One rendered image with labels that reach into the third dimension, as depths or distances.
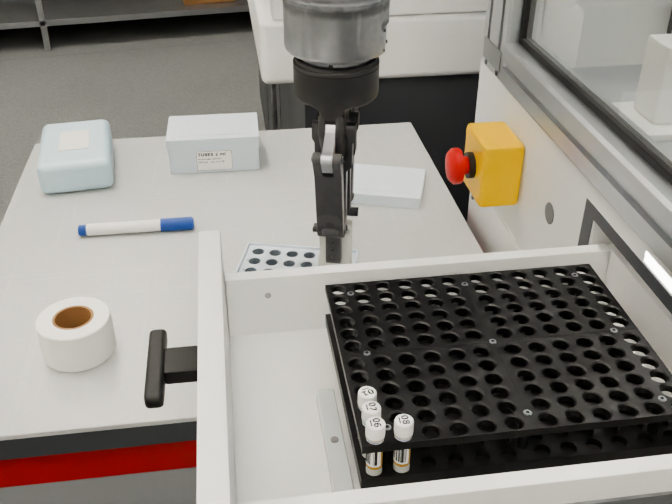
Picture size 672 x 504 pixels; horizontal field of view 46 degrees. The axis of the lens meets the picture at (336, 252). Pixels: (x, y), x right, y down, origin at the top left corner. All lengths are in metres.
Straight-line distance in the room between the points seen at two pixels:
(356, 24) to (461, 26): 0.70
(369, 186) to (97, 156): 0.36
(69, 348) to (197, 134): 0.44
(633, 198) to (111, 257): 0.58
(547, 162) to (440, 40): 0.57
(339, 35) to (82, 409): 0.40
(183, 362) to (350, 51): 0.28
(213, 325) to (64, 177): 0.59
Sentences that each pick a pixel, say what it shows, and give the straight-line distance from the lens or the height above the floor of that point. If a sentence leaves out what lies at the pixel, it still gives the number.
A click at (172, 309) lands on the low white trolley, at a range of 0.86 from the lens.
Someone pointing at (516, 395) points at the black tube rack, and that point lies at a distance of 0.55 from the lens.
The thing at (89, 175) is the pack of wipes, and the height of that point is 0.78.
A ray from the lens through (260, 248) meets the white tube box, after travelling 0.88.
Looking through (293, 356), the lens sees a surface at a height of 0.84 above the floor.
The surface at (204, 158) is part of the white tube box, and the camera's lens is 1.12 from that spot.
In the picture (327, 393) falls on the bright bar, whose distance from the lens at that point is 0.61.
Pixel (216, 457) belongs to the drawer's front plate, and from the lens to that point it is 0.46.
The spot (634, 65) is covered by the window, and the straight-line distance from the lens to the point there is 0.69.
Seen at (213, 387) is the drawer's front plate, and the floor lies 0.93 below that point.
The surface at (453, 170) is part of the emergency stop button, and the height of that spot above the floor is 0.88.
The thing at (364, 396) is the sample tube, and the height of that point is 0.91.
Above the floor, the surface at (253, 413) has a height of 0.84.
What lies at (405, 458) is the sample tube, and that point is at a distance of 0.52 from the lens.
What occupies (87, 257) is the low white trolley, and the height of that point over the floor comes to 0.76.
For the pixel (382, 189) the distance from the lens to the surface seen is 1.04.
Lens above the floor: 1.26
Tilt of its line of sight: 32 degrees down
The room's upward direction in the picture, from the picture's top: straight up
